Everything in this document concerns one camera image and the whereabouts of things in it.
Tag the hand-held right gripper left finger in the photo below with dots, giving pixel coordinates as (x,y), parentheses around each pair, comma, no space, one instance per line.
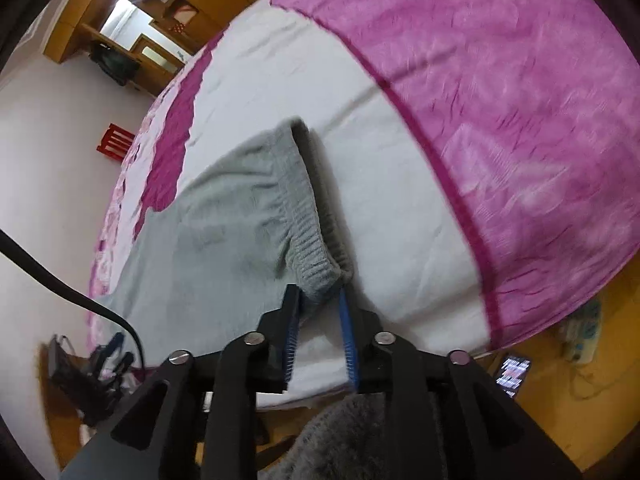
(292,332)

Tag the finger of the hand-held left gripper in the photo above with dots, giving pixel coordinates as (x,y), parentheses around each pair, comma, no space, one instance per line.
(117,347)

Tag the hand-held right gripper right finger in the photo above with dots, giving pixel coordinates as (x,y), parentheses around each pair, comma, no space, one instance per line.
(348,342)

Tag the grey pants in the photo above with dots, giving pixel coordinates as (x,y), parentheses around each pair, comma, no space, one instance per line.
(210,240)

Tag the grey fleece clothing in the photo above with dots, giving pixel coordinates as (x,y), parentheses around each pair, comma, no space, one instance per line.
(340,440)

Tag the pink and white bed cover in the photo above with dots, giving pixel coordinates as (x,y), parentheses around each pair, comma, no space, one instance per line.
(400,185)

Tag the black smartphone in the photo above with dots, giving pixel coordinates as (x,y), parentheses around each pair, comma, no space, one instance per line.
(512,376)

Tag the red slatted stool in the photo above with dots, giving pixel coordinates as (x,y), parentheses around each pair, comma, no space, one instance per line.
(114,143)

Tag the white power strip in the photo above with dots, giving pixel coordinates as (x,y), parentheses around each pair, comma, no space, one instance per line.
(580,332)

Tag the black hanging jacket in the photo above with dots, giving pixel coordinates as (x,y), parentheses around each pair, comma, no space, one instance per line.
(112,62)

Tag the wooden door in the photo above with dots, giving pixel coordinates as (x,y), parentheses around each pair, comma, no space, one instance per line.
(155,52)

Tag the red and white box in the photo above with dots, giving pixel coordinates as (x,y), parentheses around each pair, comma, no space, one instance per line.
(182,17)

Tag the wooden wardrobe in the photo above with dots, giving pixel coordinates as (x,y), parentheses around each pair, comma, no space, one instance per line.
(80,15)

